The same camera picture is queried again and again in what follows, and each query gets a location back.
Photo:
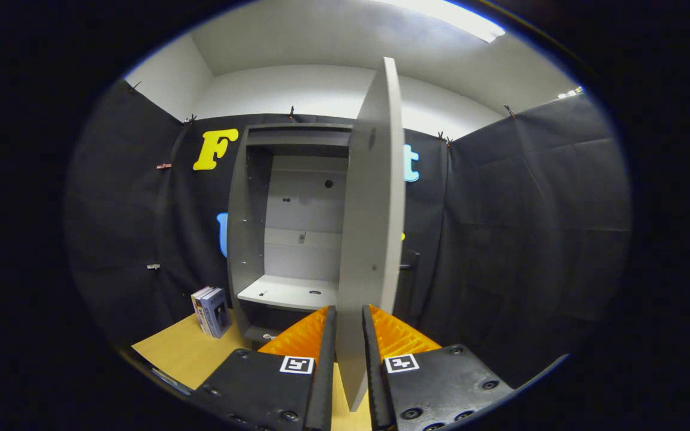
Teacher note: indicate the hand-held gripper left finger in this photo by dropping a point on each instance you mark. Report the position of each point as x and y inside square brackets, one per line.
[324, 371]

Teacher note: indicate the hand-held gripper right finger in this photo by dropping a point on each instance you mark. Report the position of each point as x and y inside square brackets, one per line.
[375, 371]

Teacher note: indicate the beige shoe cabinet door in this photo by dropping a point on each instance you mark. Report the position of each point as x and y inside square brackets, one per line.
[369, 239]

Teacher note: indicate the grey shoe cabinet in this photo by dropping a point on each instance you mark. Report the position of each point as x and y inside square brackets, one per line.
[297, 209]

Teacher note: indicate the blue cover book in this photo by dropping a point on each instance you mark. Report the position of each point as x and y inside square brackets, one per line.
[218, 314]

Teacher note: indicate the black backdrop cloth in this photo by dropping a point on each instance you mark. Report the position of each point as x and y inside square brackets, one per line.
[530, 239]

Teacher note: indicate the small ceiling light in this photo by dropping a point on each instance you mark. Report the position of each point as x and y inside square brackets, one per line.
[569, 93]

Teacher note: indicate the long ceiling light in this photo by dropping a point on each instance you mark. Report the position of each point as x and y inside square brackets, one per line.
[453, 15]

